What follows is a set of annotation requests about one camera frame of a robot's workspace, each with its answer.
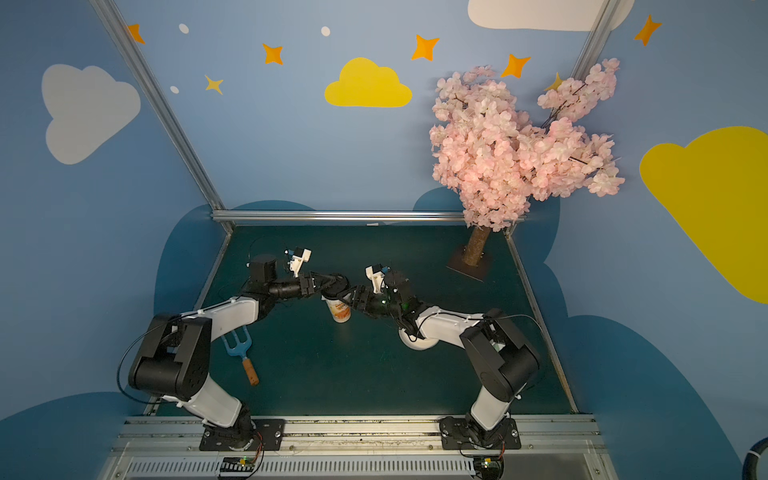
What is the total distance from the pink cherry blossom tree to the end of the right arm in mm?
324

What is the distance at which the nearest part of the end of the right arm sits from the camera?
702mm

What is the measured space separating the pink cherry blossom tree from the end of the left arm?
424mm

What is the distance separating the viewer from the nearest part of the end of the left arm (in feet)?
2.61

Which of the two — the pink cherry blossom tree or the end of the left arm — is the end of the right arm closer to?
the end of the left arm
